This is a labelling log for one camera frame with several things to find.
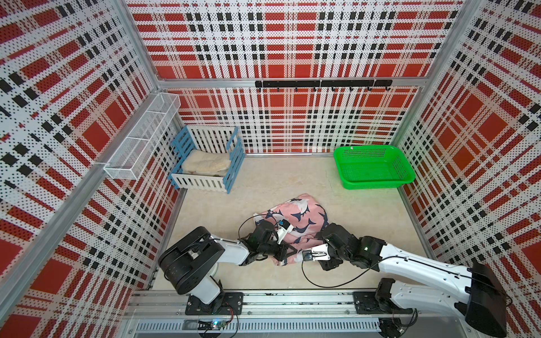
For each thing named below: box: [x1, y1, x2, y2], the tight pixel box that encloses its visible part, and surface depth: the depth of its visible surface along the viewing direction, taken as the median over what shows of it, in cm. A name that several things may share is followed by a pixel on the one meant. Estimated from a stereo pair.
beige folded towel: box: [181, 149, 232, 177], surface depth 110 cm
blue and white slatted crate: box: [167, 125, 246, 194], surface depth 110 cm
